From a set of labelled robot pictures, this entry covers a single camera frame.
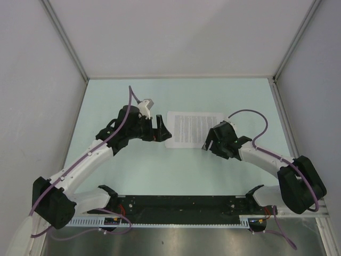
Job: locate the left aluminium corner post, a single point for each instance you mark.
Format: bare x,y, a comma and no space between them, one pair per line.
64,38

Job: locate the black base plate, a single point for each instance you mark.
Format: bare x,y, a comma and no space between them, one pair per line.
234,204

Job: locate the aluminium corner post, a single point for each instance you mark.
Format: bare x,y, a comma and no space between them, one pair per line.
297,37
64,38

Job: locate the white slotted cable duct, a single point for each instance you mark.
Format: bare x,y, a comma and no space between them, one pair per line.
109,222

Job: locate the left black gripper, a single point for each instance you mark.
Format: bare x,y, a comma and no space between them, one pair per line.
151,135

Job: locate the aluminium front rail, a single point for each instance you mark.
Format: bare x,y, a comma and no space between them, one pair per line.
61,204

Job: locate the right aluminium side rail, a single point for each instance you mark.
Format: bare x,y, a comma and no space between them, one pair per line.
285,123

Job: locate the right aluminium corner post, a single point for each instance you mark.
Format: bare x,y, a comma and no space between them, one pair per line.
297,37

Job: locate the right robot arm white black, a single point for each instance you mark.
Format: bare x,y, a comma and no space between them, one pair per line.
299,186

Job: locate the white dense text sheet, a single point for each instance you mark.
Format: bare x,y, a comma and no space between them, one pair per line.
190,129

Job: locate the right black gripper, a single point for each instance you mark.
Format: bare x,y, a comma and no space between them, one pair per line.
213,148

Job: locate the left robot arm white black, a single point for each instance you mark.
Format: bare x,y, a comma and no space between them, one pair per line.
106,145

